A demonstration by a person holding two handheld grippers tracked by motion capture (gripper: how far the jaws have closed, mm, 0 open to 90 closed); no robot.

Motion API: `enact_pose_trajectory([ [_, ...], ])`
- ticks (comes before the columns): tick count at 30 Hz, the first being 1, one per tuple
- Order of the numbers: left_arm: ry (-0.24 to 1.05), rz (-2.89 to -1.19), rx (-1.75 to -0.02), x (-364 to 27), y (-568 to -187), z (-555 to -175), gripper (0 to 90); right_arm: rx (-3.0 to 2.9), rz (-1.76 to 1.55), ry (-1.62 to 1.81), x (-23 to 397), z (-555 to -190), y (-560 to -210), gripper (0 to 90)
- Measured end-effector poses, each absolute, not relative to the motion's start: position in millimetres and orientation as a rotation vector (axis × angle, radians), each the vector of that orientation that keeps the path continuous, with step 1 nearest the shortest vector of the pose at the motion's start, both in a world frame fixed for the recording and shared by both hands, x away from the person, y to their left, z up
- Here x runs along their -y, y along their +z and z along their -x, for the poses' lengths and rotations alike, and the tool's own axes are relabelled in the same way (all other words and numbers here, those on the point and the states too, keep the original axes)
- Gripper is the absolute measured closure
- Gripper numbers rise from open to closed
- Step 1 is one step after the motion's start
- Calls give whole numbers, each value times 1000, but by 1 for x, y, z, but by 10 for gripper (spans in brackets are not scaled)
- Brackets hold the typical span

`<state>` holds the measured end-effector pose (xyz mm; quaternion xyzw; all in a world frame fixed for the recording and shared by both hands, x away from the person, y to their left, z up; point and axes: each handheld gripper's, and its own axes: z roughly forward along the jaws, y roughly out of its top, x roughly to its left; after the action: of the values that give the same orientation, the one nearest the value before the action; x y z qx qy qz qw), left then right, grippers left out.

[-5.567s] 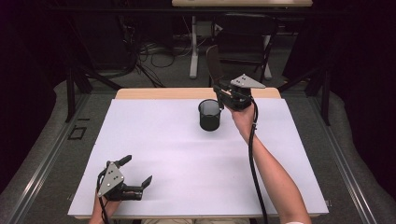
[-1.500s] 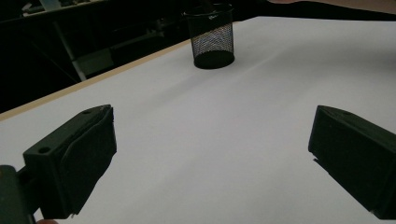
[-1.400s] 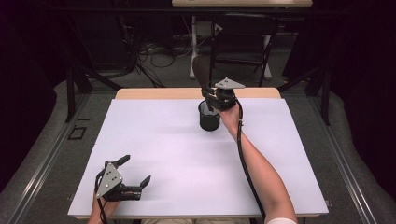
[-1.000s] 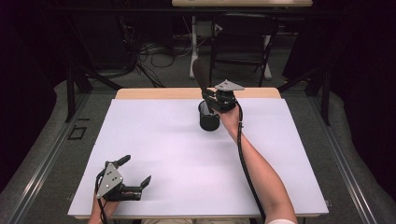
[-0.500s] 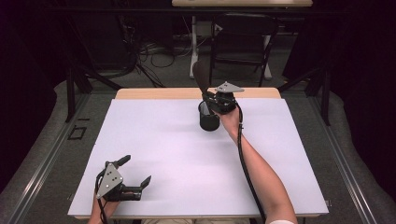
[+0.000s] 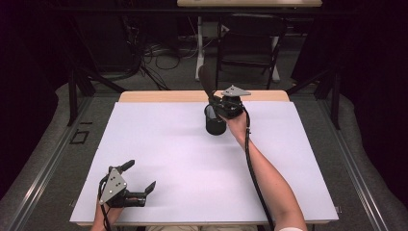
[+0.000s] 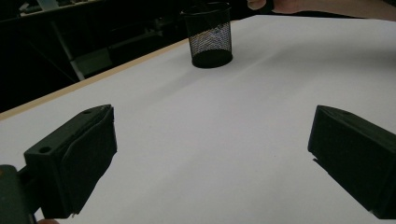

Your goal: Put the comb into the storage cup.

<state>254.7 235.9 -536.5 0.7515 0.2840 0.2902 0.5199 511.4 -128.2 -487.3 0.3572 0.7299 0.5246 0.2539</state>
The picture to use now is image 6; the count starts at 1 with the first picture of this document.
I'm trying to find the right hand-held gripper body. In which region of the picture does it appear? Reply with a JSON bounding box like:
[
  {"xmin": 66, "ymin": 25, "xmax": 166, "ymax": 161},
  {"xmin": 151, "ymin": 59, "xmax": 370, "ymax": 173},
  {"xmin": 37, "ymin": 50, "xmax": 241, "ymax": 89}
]
[{"xmin": 214, "ymin": 85, "xmax": 252, "ymax": 120}]

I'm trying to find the black folding chair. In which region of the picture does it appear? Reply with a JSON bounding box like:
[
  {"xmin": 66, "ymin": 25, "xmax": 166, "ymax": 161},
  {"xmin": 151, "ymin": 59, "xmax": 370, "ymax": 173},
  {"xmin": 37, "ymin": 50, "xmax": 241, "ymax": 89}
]
[{"xmin": 214, "ymin": 13, "xmax": 288, "ymax": 90}]

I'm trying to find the white desk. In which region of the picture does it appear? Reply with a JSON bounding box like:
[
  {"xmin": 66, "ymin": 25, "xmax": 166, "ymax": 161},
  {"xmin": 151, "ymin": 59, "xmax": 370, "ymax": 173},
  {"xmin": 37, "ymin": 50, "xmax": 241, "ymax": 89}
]
[{"xmin": 176, "ymin": 0, "xmax": 323, "ymax": 83}]

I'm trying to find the grey box under desk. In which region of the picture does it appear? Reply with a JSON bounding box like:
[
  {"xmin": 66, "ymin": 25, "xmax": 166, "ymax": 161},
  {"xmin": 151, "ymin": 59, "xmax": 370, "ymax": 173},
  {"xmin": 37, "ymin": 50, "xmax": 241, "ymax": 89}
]
[{"xmin": 201, "ymin": 21, "xmax": 231, "ymax": 40}]

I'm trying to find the wooden table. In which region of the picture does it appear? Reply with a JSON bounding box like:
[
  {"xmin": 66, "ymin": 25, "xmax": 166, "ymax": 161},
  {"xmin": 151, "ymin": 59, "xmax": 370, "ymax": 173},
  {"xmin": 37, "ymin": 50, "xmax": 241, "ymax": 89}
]
[{"xmin": 69, "ymin": 90, "xmax": 340, "ymax": 227}]

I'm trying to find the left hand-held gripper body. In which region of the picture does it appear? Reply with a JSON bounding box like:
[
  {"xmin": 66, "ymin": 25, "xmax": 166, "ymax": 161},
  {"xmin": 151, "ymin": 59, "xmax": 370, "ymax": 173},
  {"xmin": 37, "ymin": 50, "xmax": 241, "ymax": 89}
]
[{"xmin": 97, "ymin": 165, "xmax": 148, "ymax": 209}]

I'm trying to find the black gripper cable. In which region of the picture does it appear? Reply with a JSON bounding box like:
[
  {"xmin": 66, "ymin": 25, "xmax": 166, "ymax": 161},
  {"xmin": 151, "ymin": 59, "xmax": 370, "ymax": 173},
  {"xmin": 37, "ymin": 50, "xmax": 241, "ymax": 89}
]
[
  {"xmin": 242, "ymin": 106, "xmax": 276, "ymax": 231},
  {"xmin": 97, "ymin": 174, "xmax": 114, "ymax": 231}
]

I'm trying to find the white board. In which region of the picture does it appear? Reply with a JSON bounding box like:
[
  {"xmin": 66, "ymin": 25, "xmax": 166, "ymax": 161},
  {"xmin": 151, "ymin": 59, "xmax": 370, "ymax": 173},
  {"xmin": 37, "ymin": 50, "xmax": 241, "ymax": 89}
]
[{"xmin": 69, "ymin": 101, "xmax": 340, "ymax": 224}]

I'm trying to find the black comb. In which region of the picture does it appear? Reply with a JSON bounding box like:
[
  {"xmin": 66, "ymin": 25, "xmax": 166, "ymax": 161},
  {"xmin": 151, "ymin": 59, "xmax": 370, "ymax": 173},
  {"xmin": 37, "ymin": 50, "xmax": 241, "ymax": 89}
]
[{"xmin": 197, "ymin": 64, "xmax": 219, "ymax": 112}]

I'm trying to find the black metal stand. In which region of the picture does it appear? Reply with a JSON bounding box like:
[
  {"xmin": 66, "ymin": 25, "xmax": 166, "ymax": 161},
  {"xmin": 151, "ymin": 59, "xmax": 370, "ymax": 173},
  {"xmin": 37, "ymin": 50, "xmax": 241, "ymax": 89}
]
[
  {"xmin": 285, "ymin": 67, "xmax": 342, "ymax": 131},
  {"xmin": 65, "ymin": 66, "xmax": 129, "ymax": 128}
]

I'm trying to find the person's right hand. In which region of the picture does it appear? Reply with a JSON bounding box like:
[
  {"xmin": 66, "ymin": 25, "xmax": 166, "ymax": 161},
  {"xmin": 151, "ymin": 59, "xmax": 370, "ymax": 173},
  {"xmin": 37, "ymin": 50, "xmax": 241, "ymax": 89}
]
[{"xmin": 220, "ymin": 110, "xmax": 252, "ymax": 142}]

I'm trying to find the bundle of floor cables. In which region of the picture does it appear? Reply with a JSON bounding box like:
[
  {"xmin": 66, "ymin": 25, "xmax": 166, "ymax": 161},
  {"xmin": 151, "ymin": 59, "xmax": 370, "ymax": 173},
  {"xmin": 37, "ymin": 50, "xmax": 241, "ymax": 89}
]
[{"xmin": 119, "ymin": 13, "xmax": 200, "ymax": 91}]

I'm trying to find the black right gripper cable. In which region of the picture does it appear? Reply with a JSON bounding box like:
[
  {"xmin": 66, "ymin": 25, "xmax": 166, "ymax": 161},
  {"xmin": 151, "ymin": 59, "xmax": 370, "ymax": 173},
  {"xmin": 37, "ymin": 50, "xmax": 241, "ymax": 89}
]
[{"xmin": 242, "ymin": 106, "xmax": 276, "ymax": 231}]

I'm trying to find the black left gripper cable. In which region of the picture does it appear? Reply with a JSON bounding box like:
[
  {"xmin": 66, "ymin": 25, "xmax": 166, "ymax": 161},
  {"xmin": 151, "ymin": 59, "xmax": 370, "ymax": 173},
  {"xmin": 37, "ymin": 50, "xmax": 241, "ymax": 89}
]
[{"xmin": 97, "ymin": 174, "xmax": 114, "ymax": 231}]

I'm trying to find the aluminium floor rail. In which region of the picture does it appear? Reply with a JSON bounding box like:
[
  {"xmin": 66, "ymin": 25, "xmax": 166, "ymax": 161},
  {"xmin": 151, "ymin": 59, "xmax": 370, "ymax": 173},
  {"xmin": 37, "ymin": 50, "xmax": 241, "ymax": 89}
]
[
  {"xmin": 9, "ymin": 95, "xmax": 94, "ymax": 231},
  {"xmin": 317, "ymin": 95, "xmax": 391, "ymax": 231}
]

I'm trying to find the black mesh cup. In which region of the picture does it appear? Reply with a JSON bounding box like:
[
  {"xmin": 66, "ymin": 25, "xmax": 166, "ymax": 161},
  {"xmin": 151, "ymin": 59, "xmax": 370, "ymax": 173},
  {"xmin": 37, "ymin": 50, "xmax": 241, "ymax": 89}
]
[{"xmin": 203, "ymin": 104, "xmax": 228, "ymax": 137}]

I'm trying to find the person's left hand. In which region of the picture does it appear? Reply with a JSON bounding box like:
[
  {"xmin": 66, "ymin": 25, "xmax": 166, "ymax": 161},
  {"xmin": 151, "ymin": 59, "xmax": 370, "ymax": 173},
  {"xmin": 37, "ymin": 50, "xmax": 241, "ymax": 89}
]
[{"xmin": 92, "ymin": 196, "xmax": 142, "ymax": 229}]

